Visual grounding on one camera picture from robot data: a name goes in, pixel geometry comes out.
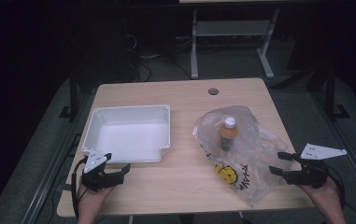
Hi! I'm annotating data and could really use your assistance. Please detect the white metal desk frame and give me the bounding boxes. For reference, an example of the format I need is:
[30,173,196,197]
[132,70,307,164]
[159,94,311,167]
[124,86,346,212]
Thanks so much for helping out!
[178,0,281,80]

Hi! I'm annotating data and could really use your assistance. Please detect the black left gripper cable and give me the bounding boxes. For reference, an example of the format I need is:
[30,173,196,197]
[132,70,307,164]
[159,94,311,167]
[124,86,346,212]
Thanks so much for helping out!
[70,157,89,219]

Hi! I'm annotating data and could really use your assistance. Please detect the grey metal rail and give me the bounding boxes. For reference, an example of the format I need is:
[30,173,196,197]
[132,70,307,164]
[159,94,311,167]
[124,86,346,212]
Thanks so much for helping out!
[20,91,96,224]
[308,89,356,202]

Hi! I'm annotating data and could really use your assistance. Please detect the floor cables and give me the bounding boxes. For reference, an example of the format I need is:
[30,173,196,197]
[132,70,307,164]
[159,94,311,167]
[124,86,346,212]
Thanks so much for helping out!
[125,32,192,82]

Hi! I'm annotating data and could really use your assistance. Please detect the person's left hand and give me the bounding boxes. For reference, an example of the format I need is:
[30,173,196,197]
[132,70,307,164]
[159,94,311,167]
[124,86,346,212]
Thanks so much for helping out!
[77,185,115,208]

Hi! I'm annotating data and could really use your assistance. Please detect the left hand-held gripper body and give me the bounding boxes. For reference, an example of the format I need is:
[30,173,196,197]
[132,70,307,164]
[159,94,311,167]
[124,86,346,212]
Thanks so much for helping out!
[80,149,125,192]

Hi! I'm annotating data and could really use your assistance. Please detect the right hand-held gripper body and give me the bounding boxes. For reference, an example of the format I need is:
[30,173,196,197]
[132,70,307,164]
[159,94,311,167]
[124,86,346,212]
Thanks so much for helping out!
[287,143,349,189]

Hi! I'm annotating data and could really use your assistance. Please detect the yellow label drink bottle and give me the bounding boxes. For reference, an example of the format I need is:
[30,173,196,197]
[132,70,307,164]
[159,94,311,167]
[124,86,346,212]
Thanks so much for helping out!
[218,116,239,153]

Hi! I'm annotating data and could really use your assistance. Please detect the person's right hand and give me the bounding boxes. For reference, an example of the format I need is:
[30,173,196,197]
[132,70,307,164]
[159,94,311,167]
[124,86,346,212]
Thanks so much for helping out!
[301,176,342,208]

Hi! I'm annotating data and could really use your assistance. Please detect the white plastic tray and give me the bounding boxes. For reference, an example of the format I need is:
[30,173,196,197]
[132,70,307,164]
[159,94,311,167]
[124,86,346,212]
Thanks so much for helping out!
[81,105,172,164]

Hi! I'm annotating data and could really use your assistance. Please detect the black metal stand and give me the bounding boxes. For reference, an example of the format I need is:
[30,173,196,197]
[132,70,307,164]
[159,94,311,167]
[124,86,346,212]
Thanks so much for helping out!
[320,63,351,121]
[58,69,80,121]

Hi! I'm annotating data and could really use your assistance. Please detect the clear plastic bag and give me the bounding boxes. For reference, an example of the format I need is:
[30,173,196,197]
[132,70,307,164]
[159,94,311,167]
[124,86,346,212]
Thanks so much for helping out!
[192,105,293,207]

